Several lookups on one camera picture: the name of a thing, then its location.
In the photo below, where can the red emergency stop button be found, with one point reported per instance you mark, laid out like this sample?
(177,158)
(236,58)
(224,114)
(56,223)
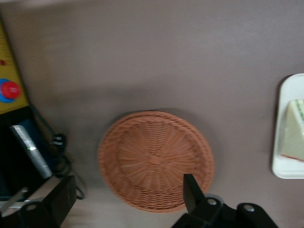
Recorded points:
(9,90)

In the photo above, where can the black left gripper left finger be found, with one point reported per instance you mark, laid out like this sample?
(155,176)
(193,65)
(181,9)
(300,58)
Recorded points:
(59,202)

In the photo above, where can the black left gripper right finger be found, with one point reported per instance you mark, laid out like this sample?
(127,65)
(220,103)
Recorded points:
(202,213)

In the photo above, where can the silver metal bar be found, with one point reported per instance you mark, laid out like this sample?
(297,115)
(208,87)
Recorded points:
(31,152)

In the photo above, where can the black appliance with yellow panel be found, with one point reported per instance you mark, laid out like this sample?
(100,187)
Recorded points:
(14,156)

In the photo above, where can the triangular sandwich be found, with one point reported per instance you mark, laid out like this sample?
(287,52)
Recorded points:
(293,133)

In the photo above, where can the beige rectangular tray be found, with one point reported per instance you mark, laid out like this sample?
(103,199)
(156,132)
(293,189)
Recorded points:
(282,123)

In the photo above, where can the brown round wicker basket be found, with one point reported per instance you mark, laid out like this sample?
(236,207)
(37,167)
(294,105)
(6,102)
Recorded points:
(154,161)

